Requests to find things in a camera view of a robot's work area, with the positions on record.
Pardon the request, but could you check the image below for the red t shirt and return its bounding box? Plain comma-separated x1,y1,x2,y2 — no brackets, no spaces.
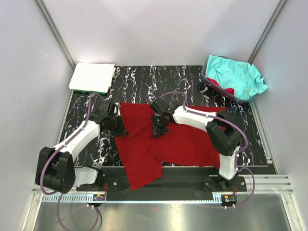
114,103,220,190

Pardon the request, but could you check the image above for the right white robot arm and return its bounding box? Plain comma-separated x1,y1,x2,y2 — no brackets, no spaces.
150,99,244,192

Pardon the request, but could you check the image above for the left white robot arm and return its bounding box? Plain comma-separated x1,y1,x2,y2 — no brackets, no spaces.
35,102,128,195

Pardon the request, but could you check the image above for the folded white t shirt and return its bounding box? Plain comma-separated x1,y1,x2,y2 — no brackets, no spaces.
69,63,115,92

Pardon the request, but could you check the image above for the crimson t shirt in basket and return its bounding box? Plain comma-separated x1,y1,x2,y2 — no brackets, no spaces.
206,77,235,95

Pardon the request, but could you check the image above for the teal t shirt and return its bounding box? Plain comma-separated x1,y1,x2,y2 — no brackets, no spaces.
205,55,268,100

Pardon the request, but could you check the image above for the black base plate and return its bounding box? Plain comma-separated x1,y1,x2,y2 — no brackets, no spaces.
76,166,275,202

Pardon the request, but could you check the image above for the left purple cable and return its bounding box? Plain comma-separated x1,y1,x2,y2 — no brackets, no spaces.
39,92,106,231

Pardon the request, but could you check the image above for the left cable duct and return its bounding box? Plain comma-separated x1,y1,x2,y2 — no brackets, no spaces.
42,193,106,203

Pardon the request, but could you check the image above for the aluminium cross rail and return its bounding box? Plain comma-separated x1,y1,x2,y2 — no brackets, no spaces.
31,174,293,193

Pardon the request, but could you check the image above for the left aluminium frame post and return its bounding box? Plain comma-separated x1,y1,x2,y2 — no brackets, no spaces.
34,0,76,70

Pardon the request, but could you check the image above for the aluminium frame post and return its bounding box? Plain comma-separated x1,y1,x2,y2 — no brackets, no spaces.
34,0,76,70
247,0,288,64

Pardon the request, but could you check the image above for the right aluminium frame post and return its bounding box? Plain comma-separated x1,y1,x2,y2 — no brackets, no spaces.
247,0,288,64

